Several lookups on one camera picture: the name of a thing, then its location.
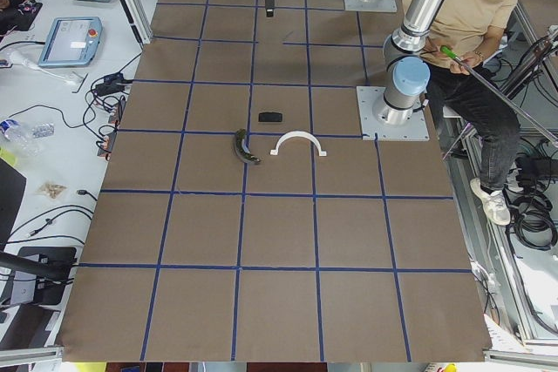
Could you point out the dark green curved part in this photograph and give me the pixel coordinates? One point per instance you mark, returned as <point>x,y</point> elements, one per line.
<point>241,148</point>

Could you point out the clear plastic water bottle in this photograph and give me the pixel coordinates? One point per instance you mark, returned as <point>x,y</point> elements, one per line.
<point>26,140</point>

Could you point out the white semicircular bracket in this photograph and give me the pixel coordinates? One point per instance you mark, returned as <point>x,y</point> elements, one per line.
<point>298,136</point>

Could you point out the near blue teach pendant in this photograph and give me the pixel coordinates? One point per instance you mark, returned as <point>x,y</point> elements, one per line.
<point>71,42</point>

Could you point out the black usb hub box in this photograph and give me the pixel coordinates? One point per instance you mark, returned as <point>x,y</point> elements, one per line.
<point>112,83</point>

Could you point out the small bag of snacks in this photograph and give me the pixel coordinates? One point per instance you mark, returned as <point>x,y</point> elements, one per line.
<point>51,190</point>

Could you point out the green handled metal rod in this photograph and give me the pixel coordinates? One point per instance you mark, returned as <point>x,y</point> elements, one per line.
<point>537,125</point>

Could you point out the white shoe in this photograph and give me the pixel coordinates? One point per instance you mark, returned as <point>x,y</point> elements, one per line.
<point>494,204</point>

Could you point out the person in beige shirt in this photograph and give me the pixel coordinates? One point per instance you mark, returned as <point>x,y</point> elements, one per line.
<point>473,29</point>

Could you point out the black rectangular plastic block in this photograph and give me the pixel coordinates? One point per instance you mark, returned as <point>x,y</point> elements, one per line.
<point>270,117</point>

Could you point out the black laptop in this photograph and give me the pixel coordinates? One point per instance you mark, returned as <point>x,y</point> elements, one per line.
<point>12,189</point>

